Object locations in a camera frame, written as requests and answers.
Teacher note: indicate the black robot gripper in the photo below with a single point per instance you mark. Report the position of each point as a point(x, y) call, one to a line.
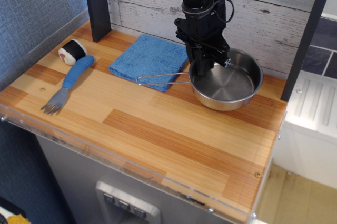
point(202, 32)

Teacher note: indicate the stainless steel pan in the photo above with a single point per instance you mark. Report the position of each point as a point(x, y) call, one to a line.
point(220, 88)

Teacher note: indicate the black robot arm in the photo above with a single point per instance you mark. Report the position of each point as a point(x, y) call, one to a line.
point(202, 32)

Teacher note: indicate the blue folded cloth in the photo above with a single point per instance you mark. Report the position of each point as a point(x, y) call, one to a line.
point(150, 60)

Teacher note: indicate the white ribbed appliance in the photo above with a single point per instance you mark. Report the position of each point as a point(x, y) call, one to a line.
point(307, 140)

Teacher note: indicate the plush sushi roll toy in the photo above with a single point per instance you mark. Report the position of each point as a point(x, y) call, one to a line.
point(71, 52)

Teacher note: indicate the grey cabinet with button panel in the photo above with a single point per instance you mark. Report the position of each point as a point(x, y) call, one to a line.
point(101, 187)

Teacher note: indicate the clear acrylic edge guard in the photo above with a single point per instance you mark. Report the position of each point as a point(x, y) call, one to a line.
point(213, 160)

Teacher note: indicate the yellow object at corner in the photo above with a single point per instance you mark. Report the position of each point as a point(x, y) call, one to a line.
point(17, 219)

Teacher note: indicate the dark right frame post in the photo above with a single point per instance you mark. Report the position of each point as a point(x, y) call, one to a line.
point(309, 31)

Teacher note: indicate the dark frame post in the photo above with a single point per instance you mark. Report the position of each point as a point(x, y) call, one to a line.
point(309, 31)
point(99, 18)

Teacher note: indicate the dark left frame post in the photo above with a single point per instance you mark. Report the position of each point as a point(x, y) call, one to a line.
point(99, 18)

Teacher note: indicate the blue handled metal fork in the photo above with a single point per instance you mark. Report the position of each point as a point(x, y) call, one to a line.
point(59, 99)

